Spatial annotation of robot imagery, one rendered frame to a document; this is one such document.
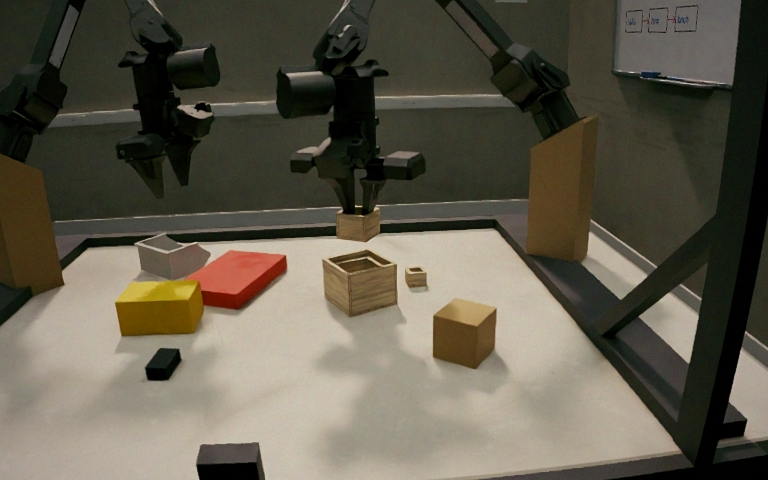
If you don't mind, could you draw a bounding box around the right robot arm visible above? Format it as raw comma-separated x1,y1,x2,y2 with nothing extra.
276,0,587,178

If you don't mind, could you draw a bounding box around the black metal support frame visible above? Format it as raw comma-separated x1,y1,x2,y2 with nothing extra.
593,0,768,467

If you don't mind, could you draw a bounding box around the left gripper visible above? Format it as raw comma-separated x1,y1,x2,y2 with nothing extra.
115,91,201,199

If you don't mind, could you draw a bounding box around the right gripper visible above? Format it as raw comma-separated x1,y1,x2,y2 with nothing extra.
290,111,426,216

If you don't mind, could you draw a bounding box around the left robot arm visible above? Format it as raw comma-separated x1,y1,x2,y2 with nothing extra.
0,0,220,163

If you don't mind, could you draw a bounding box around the red flat rectangular block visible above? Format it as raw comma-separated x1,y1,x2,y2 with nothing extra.
184,250,287,310

